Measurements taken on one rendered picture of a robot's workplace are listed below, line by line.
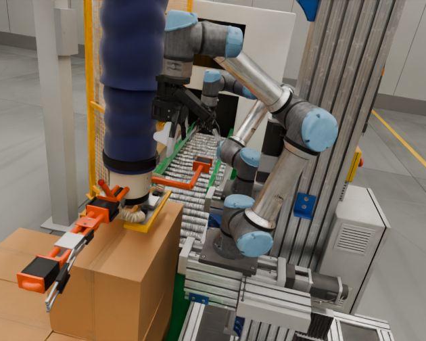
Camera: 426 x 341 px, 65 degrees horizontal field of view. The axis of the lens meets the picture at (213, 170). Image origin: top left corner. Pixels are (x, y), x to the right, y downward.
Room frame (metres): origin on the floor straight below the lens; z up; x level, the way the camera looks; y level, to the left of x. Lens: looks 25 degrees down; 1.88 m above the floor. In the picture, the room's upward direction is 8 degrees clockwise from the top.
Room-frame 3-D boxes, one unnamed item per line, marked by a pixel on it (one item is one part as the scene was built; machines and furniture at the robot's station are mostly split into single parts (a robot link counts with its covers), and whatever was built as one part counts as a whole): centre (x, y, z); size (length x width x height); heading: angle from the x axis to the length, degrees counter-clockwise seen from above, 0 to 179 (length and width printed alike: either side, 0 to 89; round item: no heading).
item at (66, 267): (0.73, 0.36, 1.18); 0.31 x 0.03 x 0.05; 6
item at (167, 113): (0.88, 0.13, 1.66); 0.09 x 0.08 x 0.12; 82
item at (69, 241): (0.82, 0.41, 1.18); 0.07 x 0.07 x 0.04; 83
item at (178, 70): (0.88, 0.13, 1.74); 0.08 x 0.08 x 0.05
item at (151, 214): (1.27, 0.26, 1.08); 0.34 x 0.10 x 0.05; 173
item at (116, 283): (1.26, 0.37, 0.74); 0.60 x 0.40 x 0.40; 172
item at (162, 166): (3.18, 0.42, 0.60); 1.60 x 0.11 x 0.09; 174
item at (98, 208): (1.03, 0.38, 1.18); 0.10 x 0.08 x 0.06; 83
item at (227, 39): (0.93, 0.04, 1.82); 0.11 x 0.11 x 0.08; 18
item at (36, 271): (0.68, 0.43, 1.18); 0.08 x 0.07 x 0.05; 173
